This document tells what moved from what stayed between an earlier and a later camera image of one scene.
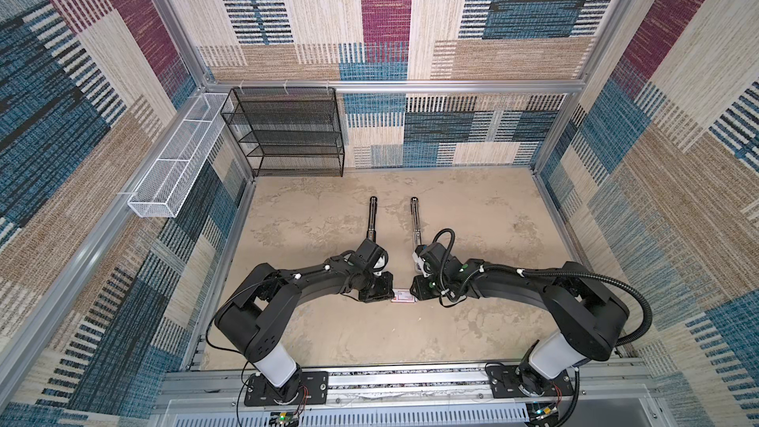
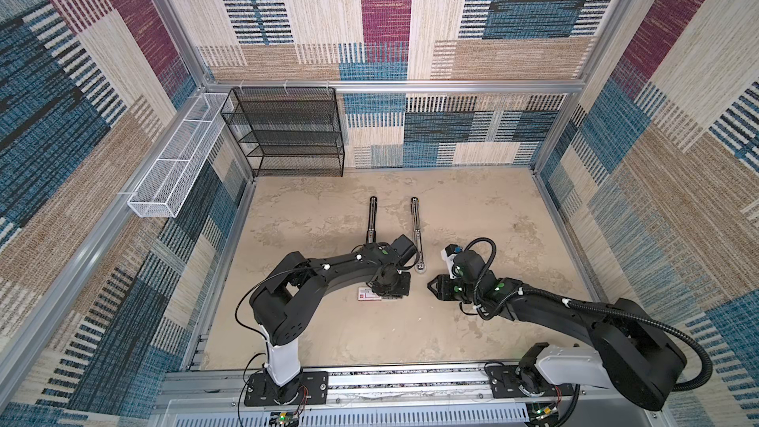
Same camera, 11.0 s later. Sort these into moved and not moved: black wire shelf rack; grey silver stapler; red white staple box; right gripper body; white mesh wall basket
Moved: right gripper body; red white staple box
Not moved: black wire shelf rack; white mesh wall basket; grey silver stapler
